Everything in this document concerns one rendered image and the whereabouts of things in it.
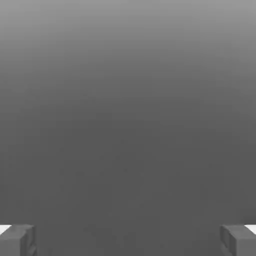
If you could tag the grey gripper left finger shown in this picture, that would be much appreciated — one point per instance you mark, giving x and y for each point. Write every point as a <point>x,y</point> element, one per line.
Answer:
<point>14,242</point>

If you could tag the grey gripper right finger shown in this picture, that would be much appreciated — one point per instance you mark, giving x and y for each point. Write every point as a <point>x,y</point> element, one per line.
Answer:
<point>242,242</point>

